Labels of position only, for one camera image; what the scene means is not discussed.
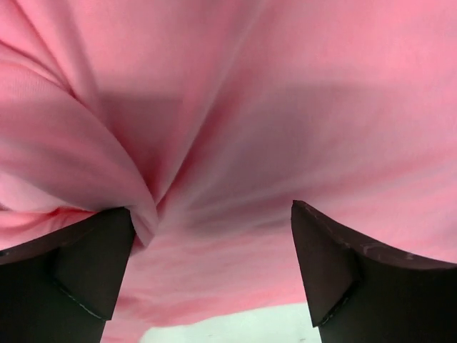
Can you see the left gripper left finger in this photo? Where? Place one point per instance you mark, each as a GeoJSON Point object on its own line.
{"type": "Point", "coordinates": [63, 287]}

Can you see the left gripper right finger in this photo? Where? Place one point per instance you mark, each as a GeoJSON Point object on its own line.
{"type": "Point", "coordinates": [360, 290]}

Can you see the pink t shirt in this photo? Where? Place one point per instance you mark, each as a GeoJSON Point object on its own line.
{"type": "Point", "coordinates": [207, 119]}

